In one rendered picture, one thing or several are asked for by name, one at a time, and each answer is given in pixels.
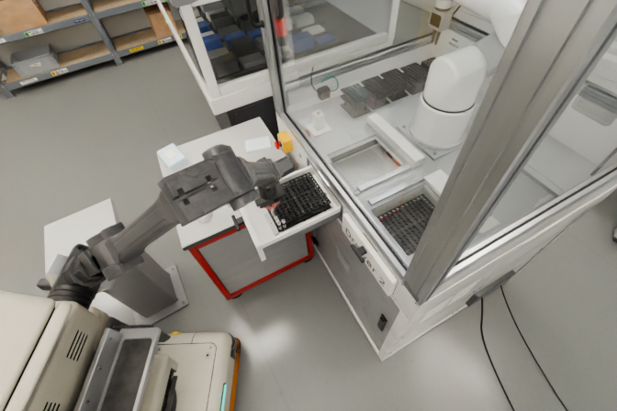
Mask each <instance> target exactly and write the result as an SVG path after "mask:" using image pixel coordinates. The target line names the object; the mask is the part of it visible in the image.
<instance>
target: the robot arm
mask: <svg viewBox="0 0 617 411"><path fill-rule="evenodd" d="M202 157H203V159H204V160H203V161H200V162H198V163H196V164H193V165H191V166H189V167H186V168H184V169H183V170H181V171H178V172H175V173H172V174H170V175H168V176H165V177H163V178H162V179H161V180H160V181H159V182H158V183H157V184H158V186H159V187H160V188H161V189H162V190H161V191H160V192H159V196H158V198H157V199H156V201H155V202H154V203H153V204H152V205H151V206H150V207H149V208H147V209H146V210H145V211H144V212H143V213H142V214H141V215H140V216H138V217H137V218H136V219H135V220H134V221H133V222H131V223H130V224H129V225H128V226H127V227H126V228H125V227H124V225H123V224H122V222H119V223H117V224H115V225H112V226H110V227H108V228H104V229H102V230H101V231H100V232H99V233H98V234H96V235H94V236H93V237H91V238H90V239H88V240H87V241H86V244H87V245H88V246H86V245H84V244H77V245H75V246H74V247H73V248H72V251H71V252H70V254H69V256H68V258H67V260H66V262H65V263H64V265H63V267H62V270H61V272H60V274H59V275H58V277H57V279H56V281H55V283H54V285H53V286H52V288H51V289H50V292H51V293H52V292H55V290H54V289H55V287H56V285H62V284H65V285H74V286H79V287H83V288H86V289H88V290H90V291H92V292H94V293H95V296H96V294H97V292H98V289H99V287H100V285H101V283H102V282H103V281H105V280H106V279H108V281H109V282H110V281H112V280H114V279H116V278H117V277H119V276H120V275H122V274H124V273H125V272H128V271H130V270H132V269H133V268H135V267H137V266H139V265H140V264H142V263H144V259H143V258H142V256H141V254H142V253H143V252H144V251H145V248H146V247H147V246H148V245H149V244H151V243H152V242H154V241H155V240H156V239H158V238H159V237H161V236H162V235H163V234H165V233H166V232H168V231H169V230H171V229H172V228H174V227H176V226H177V225H178V224H181V226H182V227H184V226H186V225H188V224H190V223H191V222H193V221H195V220H197V219H199V218H201V217H203V216H205V215H207V214H209V213H211V212H213V211H215V210H217V209H219V208H221V207H223V206H225V205H227V204H230V206H231V208H232V209H233V211H237V210H238V209H240V208H242V207H244V206H246V205H248V204H249V203H251V202H253V201H254V202H255V204H256V206H257V207H260V208H266V209H269V210H270V211H271V207H270V205H272V207H273V209H275V207H276V206H277V205H278V204H279V203H280V199H279V197H281V196H286V194H285V192H284V190H283V188H282V186H281V184H280V181H279V180H281V179H282V178H283V177H285V176H287V175H289V174H290V173H292V172H294V171H295V164H294V163H293V162H292V160H291V158H290V157H288V156H285V157H284V158H282V159H280V160H278V161H274V162H273V161H272V159H266V158H265V157H263V158H261V159H260V160H258V161H246V160H245V159H244V158H243V157H239V156H236V155H235V153H234V151H233V149H232V148H231V146H229V145H225V144H219V145H216V146H214V147H211V148H209V149H208V150H206V151H204V152H203V153H202ZM212 185H213V187H210V186H212ZM256 186H257V189H255V188H254V187H256ZM95 296H94V299H95ZM94 299H92V301H93V300H94Z"/></svg>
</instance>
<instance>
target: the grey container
mask: <svg viewBox="0 0 617 411"><path fill-rule="evenodd" d="M14 62H15V63H14ZM10 65H11V66H12V67H13V68H14V69H15V71H16V72H17V73H18V74H19V76H20V77H21V78H25V77H28V76H31V75H34V74H38V73H41V72H46V71H49V70H53V69H56V68H59V67H60V59H59V56H58V54H57V53H56V52H55V50H54V49H53V48H52V46H51V45H50V44H46V45H42V46H38V47H35V48H32V49H28V50H22V51H19V52H15V53H12V54H11V59H10Z"/></svg>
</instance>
